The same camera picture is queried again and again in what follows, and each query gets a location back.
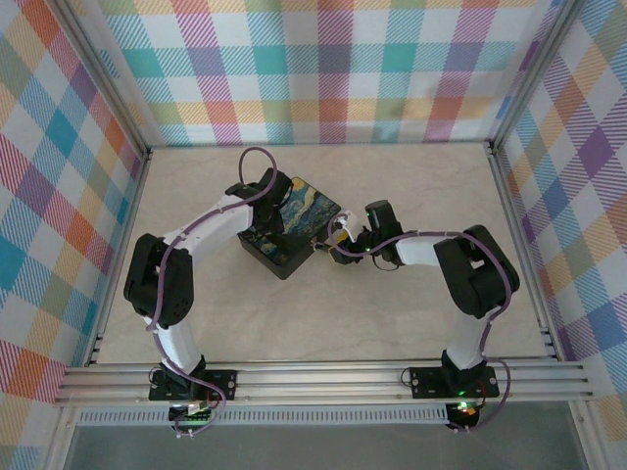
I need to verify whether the small black controller board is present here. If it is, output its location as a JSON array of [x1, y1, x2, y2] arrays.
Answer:
[[448, 399, 484, 428], [169, 400, 217, 428]]

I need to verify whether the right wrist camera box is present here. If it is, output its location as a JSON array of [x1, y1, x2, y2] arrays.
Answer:
[[338, 210, 362, 241]]

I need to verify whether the wide aluminium base rail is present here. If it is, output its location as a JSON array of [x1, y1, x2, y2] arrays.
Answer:
[[53, 361, 597, 407]]

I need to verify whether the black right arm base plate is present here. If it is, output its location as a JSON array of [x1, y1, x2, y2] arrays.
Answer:
[[410, 367, 500, 399]]

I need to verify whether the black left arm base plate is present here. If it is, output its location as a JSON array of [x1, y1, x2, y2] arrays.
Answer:
[[148, 369, 239, 401]]

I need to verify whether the dark tin box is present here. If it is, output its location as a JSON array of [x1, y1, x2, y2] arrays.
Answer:
[[236, 175, 342, 281]]

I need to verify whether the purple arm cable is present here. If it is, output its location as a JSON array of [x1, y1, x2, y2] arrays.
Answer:
[[146, 146, 281, 440], [326, 214, 521, 435]]

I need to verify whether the aluminium frame post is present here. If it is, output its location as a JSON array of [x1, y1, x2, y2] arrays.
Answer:
[[487, 0, 577, 153], [56, 0, 153, 158]]

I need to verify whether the grey slotted cable duct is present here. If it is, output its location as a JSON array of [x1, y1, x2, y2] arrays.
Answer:
[[77, 409, 450, 426]]

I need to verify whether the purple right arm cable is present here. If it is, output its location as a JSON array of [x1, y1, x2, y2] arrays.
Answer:
[[326, 214, 521, 435]]

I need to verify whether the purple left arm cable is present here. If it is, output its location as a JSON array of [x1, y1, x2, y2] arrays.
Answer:
[[146, 146, 281, 440]]

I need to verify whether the aluminium table side rail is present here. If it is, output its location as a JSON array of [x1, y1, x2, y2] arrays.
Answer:
[[487, 140, 562, 363], [85, 146, 154, 368]]

